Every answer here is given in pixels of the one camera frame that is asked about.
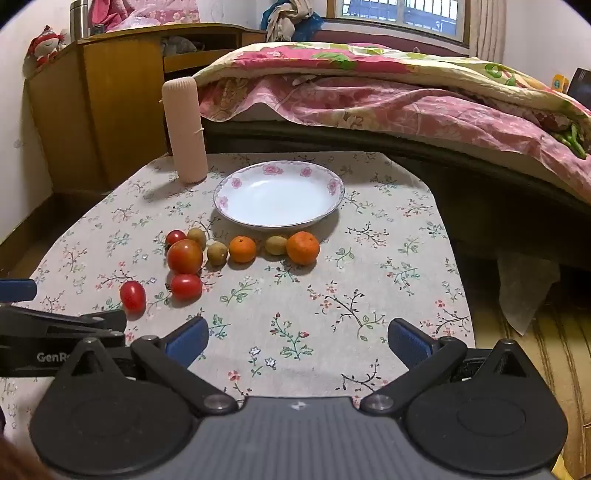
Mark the green beans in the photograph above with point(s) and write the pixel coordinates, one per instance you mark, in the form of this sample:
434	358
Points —
575	141

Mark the blue and beige clothes pile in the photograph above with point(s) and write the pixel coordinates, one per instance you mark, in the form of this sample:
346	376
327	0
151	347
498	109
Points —
300	23

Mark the large red tomato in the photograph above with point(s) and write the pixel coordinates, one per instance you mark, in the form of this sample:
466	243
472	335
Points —
184	257

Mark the pink ribbed cylinder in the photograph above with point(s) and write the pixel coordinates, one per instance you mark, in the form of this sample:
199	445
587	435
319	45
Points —
184	134

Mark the pink patterned blanket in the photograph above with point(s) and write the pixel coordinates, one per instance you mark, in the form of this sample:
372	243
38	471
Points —
369	106

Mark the beige curtain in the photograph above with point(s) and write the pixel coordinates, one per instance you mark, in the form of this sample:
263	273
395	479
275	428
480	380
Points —
487	27

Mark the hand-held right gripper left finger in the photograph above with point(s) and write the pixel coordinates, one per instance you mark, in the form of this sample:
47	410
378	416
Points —
189	340

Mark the steel thermos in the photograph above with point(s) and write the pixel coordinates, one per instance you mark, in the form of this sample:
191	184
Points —
79	18

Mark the small orange mandarin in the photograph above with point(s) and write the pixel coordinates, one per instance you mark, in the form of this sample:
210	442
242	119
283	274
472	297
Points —
242	249

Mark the red stuffed toy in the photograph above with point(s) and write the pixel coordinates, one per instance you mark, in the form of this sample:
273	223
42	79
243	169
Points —
46	46

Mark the oval red cherry tomato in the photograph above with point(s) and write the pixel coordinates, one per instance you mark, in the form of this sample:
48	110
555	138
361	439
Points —
133	297

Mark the large orange mandarin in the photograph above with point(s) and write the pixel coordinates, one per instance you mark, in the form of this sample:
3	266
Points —
303	248

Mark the grey cloth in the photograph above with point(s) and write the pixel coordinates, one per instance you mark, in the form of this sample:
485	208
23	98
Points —
180	45

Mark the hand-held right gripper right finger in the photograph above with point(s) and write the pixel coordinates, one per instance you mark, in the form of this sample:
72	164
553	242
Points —
408	344

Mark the small round red tomato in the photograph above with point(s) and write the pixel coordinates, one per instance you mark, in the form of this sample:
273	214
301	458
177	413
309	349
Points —
174	237

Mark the pink cloth pile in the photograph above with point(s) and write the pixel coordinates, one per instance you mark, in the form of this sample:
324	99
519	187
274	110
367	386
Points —
157	14

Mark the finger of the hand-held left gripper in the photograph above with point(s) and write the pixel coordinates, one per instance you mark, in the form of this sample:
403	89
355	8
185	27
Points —
55	328
18	290

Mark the yellow box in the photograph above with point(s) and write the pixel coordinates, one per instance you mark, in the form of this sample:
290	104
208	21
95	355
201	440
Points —
559	83

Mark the wooden desk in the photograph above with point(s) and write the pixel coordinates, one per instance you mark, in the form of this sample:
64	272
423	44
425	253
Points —
124	101

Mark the brown longan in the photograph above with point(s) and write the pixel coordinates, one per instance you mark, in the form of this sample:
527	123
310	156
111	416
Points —
276	245
197	236
217	253

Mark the floral quilt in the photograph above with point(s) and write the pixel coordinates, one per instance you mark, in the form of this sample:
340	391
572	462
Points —
369	57

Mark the black flat panel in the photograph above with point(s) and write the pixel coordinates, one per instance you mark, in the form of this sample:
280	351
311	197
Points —
581	87

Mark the window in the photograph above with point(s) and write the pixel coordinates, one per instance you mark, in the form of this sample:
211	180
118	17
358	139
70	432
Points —
392	14

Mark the white plate pink flower rim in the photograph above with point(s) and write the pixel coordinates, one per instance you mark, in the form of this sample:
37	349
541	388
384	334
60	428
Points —
277	198

